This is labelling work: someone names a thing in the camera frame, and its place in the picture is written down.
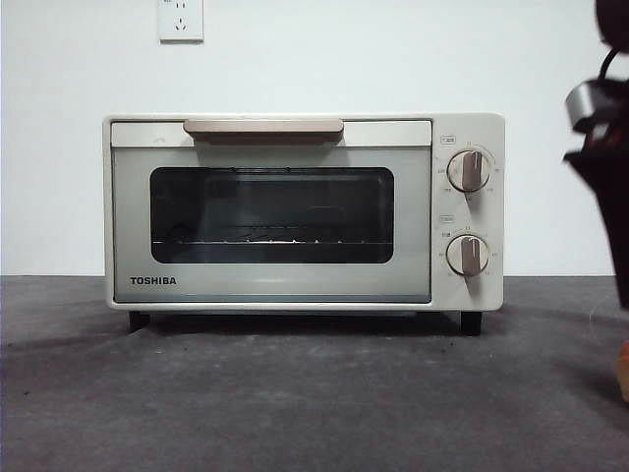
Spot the orange bread loaf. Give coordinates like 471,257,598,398
614,339,629,381

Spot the glass oven door with handle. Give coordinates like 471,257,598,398
110,117,433,305

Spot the cream Toshiba toaster oven body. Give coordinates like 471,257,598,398
101,111,506,337

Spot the beige oven temperature knob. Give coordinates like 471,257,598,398
446,149,494,194

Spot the beige oven timer knob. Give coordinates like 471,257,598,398
445,232,491,277

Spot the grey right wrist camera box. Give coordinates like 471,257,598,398
564,80,613,124

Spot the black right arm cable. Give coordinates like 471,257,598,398
597,45,629,84

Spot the metal wire oven rack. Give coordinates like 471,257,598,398
151,237,368,248

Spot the white wall socket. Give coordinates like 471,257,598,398
157,0,205,44

